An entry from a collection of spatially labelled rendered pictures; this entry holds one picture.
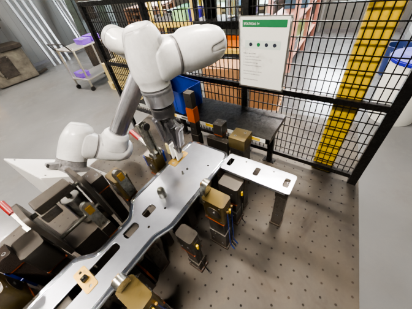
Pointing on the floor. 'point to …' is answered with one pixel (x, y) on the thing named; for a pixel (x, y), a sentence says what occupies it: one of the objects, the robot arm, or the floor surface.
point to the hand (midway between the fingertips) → (175, 151)
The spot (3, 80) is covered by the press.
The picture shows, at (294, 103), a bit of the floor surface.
